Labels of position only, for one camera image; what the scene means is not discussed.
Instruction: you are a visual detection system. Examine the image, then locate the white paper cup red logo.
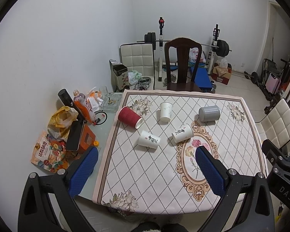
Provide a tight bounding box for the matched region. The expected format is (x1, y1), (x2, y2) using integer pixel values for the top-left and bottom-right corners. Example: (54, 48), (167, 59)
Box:
(138, 130), (161, 149)

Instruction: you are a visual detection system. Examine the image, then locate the white calligraphy paper cup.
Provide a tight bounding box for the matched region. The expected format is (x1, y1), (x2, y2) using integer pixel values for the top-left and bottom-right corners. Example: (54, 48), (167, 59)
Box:
(172, 124), (194, 143)

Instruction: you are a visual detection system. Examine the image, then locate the grey plastic cup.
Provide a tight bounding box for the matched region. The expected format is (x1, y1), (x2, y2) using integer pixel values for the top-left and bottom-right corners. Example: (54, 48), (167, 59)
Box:
(199, 105), (221, 122)

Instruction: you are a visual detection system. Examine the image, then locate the red ribbed paper cup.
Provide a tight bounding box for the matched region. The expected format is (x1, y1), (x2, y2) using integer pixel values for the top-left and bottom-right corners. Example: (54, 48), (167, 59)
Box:
(118, 106), (143, 129)

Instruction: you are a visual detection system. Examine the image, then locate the white floral paper cup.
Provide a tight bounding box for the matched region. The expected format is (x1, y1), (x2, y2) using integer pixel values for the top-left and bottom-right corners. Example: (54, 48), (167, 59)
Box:
(160, 102), (173, 122)

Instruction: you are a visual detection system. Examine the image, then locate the colourful snack packet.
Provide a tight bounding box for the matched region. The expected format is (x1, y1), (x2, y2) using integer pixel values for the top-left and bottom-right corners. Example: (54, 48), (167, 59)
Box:
(31, 131), (68, 173)

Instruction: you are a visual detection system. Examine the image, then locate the orange cardboard box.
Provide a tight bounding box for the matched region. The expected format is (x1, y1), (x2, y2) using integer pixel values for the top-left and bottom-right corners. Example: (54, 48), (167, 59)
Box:
(77, 124), (96, 154)

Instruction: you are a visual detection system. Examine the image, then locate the yellow plastic bag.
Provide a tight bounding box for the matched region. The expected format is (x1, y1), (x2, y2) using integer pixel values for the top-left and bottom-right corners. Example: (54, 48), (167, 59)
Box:
(48, 106), (78, 142)

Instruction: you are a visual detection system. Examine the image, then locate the patterned floral table mat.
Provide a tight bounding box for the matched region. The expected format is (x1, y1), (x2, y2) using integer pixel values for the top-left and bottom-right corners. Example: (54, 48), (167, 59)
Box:
(91, 90), (268, 214)

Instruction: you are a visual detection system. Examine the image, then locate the orange drink bottle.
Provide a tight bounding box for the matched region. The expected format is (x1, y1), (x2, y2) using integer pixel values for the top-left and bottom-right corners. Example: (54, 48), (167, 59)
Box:
(73, 90), (96, 124)

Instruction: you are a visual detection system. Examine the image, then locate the glass ashtray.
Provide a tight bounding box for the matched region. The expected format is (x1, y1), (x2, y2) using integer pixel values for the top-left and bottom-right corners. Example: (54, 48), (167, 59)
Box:
(101, 92), (122, 112)

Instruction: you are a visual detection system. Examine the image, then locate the cream padded chair right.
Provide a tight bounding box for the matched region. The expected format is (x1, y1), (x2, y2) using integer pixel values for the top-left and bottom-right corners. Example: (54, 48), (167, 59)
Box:
(256, 98), (290, 149)

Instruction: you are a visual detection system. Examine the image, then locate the cream padded chair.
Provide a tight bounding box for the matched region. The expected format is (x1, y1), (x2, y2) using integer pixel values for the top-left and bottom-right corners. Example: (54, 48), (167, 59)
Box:
(119, 43), (155, 90)
(256, 98), (290, 149)

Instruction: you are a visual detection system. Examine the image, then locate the black cylinder bottle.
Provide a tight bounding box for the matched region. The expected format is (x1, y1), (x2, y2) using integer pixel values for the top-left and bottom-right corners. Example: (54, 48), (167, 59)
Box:
(58, 89), (85, 120)

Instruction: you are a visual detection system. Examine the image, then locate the blue weight bench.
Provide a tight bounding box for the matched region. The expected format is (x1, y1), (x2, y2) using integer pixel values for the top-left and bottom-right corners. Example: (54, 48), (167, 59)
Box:
(190, 68), (213, 93)

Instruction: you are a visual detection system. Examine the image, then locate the cardboard box with bag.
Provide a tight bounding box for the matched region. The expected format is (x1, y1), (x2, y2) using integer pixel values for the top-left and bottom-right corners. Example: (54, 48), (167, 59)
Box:
(211, 58), (232, 85)

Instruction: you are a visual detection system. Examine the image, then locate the pink suitcase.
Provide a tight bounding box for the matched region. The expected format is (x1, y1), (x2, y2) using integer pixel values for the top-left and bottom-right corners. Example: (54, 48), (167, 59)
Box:
(266, 73), (281, 95)

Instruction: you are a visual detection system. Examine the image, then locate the steel pedal trash bin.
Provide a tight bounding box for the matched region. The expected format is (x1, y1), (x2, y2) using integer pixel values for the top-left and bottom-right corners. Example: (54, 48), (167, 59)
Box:
(109, 59), (130, 92)

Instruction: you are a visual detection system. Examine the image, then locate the green white plastic bag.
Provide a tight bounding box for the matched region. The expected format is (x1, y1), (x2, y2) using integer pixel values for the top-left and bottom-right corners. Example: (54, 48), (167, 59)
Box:
(128, 70), (142, 85)

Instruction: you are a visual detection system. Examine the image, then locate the white plastic bag on bench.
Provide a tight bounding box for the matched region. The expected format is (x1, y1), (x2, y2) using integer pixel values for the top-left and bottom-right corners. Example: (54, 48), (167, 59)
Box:
(189, 48), (206, 63)

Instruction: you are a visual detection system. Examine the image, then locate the barbell rack with weights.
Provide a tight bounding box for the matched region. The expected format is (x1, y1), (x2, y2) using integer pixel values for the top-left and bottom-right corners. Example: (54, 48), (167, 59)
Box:
(138, 17), (231, 71)

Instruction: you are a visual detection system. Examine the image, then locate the dark wooden chair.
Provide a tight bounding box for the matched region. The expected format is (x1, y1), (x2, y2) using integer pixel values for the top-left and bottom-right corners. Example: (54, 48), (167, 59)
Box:
(166, 48), (198, 92)

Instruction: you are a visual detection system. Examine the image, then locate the black looped cable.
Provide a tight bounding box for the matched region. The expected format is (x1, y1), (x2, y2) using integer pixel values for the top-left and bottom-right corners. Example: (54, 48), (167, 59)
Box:
(94, 110), (108, 126)

